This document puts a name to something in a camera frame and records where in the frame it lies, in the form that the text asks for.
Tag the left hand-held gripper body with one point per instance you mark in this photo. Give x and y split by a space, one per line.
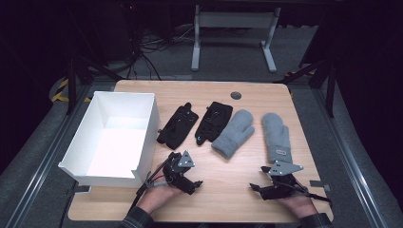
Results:
177 179

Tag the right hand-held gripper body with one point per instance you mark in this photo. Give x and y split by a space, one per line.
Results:
282 190

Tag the grey mitten with label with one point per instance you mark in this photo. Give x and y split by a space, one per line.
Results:
275 136

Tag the plain grey mitten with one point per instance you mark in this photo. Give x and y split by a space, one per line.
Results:
234 133

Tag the black glove with teal mark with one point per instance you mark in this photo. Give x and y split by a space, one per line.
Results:
215 122

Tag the white box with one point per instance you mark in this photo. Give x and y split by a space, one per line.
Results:
117 145

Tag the person's right hand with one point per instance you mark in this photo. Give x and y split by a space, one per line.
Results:
301 204

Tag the person's left hand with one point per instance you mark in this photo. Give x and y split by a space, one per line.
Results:
157 196

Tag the grey tape strip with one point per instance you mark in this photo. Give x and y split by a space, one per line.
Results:
318 184

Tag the grey round table grommet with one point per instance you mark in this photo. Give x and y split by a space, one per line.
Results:
236 95

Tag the grey table clamp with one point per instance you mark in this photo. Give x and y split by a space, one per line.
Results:
83 189

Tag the black metal stand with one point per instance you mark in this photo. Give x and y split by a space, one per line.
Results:
72 85
330 91

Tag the yellow black hazard tape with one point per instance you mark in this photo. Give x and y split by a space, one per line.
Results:
60 91

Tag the grey metal floor rail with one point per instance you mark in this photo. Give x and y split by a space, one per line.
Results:
47 161
348 164

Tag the white metal desk frame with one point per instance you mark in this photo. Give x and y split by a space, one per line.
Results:
233 19

